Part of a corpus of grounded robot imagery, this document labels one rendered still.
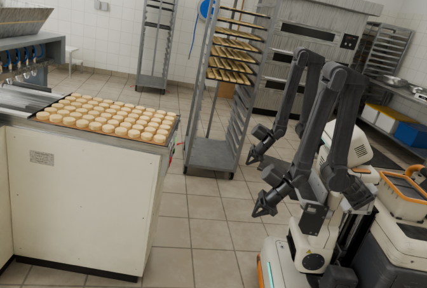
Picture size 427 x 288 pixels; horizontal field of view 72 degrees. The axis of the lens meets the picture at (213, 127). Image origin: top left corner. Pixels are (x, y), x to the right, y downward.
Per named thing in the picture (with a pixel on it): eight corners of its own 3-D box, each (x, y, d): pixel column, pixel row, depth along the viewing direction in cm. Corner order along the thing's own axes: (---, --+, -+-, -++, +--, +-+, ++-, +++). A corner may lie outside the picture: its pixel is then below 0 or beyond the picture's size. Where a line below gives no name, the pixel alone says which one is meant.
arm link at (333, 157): (378, 67, 89) (363, 61, 98) (332, 65, 89) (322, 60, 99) (348, 192, 106) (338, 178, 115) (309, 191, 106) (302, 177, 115)
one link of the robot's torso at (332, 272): (325, 262, 163) (340, 227, 153) (344, 311, 136) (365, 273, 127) (277, 254, 161) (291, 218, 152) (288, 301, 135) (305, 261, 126)
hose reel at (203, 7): (209, 61, 550) (222, -1, 509) (210, 63, 537) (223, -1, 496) (187, 58, 542) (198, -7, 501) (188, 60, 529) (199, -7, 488)
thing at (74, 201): (12, 266, 159) (0, 112, 126) (47, 224, 191) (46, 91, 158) (140, 288, 163) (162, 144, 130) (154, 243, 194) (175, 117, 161)
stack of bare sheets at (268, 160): (257, 169, 317) (257, 167, 316) (264, 155, 353) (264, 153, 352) (313, 189, 302) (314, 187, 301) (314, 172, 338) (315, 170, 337)
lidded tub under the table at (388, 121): (373, 124, 498) (379, 110, 488) (396, 128, 507) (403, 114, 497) (388, 133, 463) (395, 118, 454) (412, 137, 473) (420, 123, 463)
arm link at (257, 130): (285, 133, 145) (282, 126, 153) (267, 119, 142) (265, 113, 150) (269, 150, 148) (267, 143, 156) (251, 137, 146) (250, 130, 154)
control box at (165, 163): (158, 175, 142) (162, 150, 136) (167, 153, 164) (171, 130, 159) (166, 177, 142) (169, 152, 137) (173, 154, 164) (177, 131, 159)
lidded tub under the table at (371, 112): (359, 116, 535) (365, 102, 525) (381, 119, 543) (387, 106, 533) (372, 124, 500) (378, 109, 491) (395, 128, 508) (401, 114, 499)
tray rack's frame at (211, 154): (235, 180, 280) (290, -27, 214) (182, 173, 272) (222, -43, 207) (227, 149, 339) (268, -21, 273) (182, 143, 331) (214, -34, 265)
